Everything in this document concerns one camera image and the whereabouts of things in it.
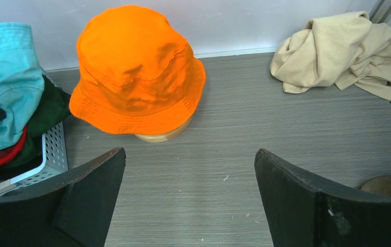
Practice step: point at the cyan bucket hat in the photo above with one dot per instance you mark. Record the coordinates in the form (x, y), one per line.
(21, 80)

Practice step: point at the orange bucket hat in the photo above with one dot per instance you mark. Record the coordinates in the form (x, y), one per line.
(138, 75)

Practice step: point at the light blue plastic basket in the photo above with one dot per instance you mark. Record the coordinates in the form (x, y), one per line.
(54, 160)

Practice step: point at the wooden hat stand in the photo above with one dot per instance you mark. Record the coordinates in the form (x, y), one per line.
(165, 136)

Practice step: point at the beige crumpled cloth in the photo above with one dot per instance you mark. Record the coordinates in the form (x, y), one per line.
(342, 50)

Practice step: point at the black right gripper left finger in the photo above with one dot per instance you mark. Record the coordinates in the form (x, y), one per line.
(73, 208)

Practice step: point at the dark green bucket hat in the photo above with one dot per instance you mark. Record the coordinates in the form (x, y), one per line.
(52, 109)

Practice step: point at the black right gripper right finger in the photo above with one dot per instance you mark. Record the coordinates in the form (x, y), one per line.
(305, 209)

